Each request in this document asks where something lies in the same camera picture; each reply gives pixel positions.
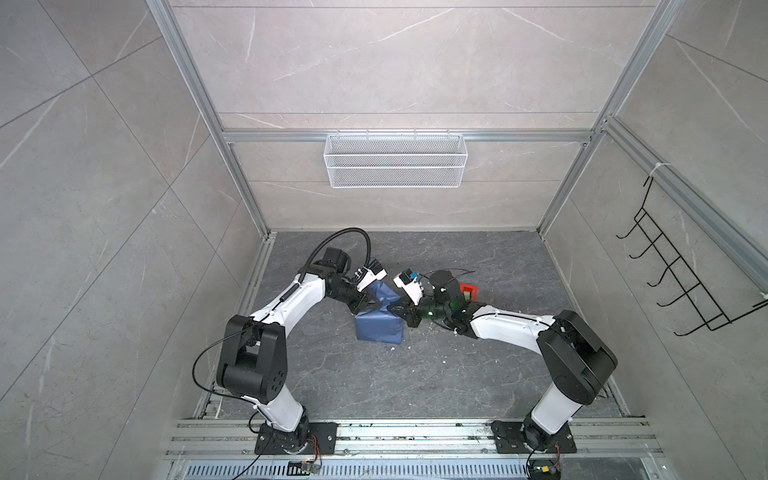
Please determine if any light blue wrapping paper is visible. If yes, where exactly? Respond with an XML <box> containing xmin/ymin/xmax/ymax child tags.
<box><xmin>355</xmin><ymin>281</ymin><xmax>404</xmax><ymax>345</ymax></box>

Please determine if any white wire mesh basket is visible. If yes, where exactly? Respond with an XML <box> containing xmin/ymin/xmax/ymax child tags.
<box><xmin>323</xmin><ymin>133</ymin><xmax>468</xmax><ymax>189</ymax></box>

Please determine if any red tape dispenser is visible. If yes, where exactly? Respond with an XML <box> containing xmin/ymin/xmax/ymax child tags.
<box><xmin>460</xmin><ymin>283</ymin><xmax>479</xmax><ymax>302</ymax></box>

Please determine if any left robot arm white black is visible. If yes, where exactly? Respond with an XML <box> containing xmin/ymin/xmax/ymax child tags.
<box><xmin>216</xmin><ymin>248</ymin><xmax>386</xmax><ymax>437</ymax></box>

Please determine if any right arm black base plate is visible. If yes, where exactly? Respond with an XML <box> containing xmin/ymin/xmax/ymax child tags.
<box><xmin>490</xmin><ymin>420</ymin><xmax>577</xmax><ymax>454</ymax></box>

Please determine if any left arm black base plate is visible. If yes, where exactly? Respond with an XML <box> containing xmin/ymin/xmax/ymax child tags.
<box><xmin>254</xmin><ymin>422</ymin><xmax>338</xmax><ymax>456</ymax></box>

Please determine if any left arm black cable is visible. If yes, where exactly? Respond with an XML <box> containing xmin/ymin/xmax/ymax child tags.
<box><xmin>299</xmin><ymin>227</ymin><xmax>373</xmax><ymax>283</ymax></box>

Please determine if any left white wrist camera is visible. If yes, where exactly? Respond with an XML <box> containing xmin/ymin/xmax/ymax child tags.
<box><xmin>354</xmin><ymin>258</ymin><xmax>387</xmax><ymax>292</ymax></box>

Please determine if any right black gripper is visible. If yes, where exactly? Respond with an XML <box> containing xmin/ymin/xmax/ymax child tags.
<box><xmin>389</xmin><ymin>294</ymin><xmax>452</xmax><ymax>329</ymax></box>

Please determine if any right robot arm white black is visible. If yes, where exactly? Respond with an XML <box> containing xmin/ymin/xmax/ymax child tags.
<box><xmin>388</xmin><ymin>269</ymin><xmax>618</xmax><ymax>451</ymax></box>

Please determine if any black wire hook rack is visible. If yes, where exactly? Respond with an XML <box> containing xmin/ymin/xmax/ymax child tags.
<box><xmin>615</xmin><ymin>176</ymin><xmax>767</xmax><ymax>338</ymax></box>

